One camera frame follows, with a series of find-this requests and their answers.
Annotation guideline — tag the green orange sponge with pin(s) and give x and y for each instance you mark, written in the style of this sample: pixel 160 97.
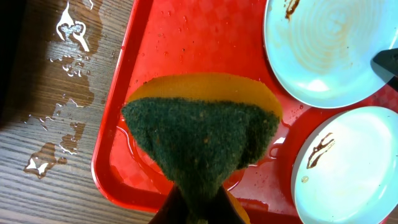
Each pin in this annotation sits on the green orange sponge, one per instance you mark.
pixel 200 128

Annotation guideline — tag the white plate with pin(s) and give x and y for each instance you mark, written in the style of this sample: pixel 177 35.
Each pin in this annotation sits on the white plate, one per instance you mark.
pixel 346 170
pixel 321 51

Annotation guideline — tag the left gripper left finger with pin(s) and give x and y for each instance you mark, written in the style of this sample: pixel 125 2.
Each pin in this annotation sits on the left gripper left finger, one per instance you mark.
pixel 173 211

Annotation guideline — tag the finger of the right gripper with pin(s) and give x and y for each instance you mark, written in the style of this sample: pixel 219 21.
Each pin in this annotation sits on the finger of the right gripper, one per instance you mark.
pixel 387 59

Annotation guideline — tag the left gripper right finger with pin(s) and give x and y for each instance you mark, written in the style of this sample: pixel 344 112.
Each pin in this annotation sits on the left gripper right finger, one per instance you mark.
pixel 224 211

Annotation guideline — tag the red plastic tray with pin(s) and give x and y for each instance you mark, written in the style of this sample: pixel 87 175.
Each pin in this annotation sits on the red plastic tray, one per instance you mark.
pixel 185 37

